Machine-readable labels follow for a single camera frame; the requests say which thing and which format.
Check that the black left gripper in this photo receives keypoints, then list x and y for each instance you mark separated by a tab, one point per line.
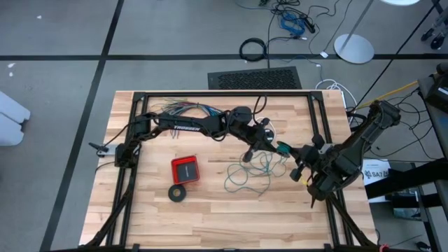
262	138

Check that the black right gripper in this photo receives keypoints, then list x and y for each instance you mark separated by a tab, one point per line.
308	155

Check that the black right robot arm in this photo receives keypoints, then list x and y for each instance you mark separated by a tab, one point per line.
350	157

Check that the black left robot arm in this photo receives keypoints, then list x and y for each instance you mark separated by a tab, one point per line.
185	126

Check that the white paper sign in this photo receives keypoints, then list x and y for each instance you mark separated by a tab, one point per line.
376	173

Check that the red and black box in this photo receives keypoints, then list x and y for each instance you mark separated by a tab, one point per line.
185	170

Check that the black beam structure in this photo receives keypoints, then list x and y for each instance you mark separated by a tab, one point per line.
402	179

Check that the yellow floor strip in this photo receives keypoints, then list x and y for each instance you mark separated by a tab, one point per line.
388	94

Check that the black tape roll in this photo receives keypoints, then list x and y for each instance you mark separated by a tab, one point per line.
172	193

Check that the grey round-base stand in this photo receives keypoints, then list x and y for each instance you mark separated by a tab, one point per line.
354	49

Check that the black power strip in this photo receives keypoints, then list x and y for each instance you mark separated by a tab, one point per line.
309	26

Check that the small red object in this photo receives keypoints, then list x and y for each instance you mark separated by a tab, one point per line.
384	248

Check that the black thin pole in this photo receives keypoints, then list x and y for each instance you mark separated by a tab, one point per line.
395	54

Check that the black equipment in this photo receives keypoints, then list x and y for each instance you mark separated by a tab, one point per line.
439	92

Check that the black wheeled base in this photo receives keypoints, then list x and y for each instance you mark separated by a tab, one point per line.
437	42

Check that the white foam block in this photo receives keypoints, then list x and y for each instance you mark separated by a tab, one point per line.
10	119

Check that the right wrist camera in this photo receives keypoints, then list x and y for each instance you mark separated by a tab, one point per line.
295	174

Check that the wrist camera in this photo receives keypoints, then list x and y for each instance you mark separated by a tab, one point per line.
248	156
295	174

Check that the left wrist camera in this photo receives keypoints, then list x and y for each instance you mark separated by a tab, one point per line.
248	156

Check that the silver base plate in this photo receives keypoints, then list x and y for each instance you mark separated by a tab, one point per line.
327	147
108	150

